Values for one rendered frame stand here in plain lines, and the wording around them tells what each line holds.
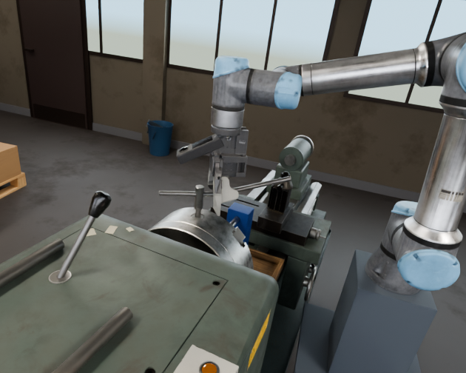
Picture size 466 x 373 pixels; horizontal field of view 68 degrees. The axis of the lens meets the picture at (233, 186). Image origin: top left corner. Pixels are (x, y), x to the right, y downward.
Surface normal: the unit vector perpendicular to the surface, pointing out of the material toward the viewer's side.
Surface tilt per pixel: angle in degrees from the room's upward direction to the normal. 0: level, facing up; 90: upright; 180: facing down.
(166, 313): 0
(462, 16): 90
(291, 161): 90
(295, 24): 90
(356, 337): 90
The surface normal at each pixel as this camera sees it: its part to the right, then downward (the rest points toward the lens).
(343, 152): -0.29, 0.37
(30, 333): 0.12, -0.90
